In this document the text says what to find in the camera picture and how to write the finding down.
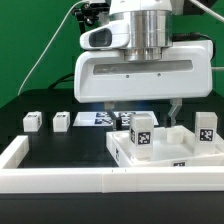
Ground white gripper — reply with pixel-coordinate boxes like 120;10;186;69
74;40;213;131

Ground white square tabletop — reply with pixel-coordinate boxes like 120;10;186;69
106;126;224;167

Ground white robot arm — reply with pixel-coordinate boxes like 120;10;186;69
74;0;215;123

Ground white marker sheet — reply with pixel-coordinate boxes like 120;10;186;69
72;111;160;127

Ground white U-shaped obstacle fence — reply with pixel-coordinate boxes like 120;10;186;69
0;135;224;194

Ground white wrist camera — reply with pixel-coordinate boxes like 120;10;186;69
80;20;130;50

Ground black cable bundle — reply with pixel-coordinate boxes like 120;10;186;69
47;73;76;90

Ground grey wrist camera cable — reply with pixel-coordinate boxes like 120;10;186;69
188;0;224;73

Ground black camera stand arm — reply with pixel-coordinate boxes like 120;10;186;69
71;3;109;34

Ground white cable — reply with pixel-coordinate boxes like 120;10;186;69
17;0;88;97

